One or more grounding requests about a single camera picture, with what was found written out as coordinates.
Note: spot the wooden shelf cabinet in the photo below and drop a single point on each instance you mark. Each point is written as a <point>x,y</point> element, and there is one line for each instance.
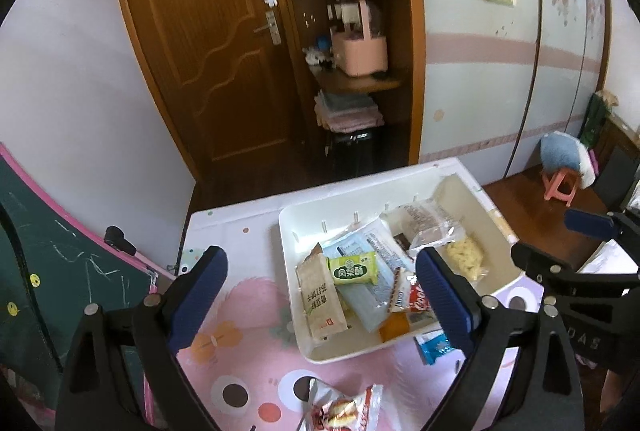
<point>400,61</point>

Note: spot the black clip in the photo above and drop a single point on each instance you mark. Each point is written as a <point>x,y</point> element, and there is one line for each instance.
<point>119,240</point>

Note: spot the orange label brown cake packet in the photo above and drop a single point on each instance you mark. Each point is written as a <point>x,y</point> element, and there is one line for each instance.
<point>395,327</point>

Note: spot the white bedding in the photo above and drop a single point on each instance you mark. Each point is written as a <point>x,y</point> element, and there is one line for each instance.
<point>612,261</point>

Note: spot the small blue white toys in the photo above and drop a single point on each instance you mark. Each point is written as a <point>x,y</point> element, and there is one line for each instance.
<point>320,53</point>

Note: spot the red label white snack bag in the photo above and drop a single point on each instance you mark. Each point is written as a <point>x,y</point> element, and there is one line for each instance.
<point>412,298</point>

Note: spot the pink basket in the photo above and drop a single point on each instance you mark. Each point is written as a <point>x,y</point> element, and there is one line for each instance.
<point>360,51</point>

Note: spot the pale yellow cracker packet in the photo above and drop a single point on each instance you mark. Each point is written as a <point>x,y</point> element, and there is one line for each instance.
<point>467,258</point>

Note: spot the person's right forearm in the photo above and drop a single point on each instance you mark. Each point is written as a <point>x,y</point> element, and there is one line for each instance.
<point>620,393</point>

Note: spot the pink stool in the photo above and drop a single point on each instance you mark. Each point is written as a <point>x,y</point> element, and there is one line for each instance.
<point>561,186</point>

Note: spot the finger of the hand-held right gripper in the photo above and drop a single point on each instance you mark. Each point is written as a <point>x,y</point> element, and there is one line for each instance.
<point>590,223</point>
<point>542,268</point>

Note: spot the large clear bread bag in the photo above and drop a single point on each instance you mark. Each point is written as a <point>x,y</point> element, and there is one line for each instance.
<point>425,223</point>

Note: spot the folded towels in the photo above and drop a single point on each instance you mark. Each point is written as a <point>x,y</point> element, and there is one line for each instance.
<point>347,111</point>

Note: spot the light blue snack packet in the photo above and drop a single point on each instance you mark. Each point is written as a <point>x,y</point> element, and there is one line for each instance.
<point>370,301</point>

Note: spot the pale sliding wardrobe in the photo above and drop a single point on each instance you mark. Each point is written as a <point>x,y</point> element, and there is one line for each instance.
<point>480,86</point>

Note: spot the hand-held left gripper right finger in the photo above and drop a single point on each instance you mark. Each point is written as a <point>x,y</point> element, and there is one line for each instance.
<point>445,296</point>

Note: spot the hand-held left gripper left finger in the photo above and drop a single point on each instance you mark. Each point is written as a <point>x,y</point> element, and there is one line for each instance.
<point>197,291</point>

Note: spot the blue foil snack packet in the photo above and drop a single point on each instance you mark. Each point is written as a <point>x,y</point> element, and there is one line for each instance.
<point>434,347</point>

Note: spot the green snack packet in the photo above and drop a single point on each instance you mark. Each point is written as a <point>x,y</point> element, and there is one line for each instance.
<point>352,270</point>

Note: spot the green chalkboard with pink frame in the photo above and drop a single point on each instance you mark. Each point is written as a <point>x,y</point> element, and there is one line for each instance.
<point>45,291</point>

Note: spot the black bin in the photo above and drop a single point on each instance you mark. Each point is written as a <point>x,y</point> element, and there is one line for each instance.
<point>355,153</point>

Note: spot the blue cushion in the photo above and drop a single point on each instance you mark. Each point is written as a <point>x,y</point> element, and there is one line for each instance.
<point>562,153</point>

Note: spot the brown wooden door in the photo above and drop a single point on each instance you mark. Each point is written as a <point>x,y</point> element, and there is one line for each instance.
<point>200,36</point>

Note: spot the beige snack packet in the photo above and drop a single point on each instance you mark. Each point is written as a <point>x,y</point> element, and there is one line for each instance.
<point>320,296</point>

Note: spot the white plastic bin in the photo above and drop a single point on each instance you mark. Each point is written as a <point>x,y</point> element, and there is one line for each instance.
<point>300,231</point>

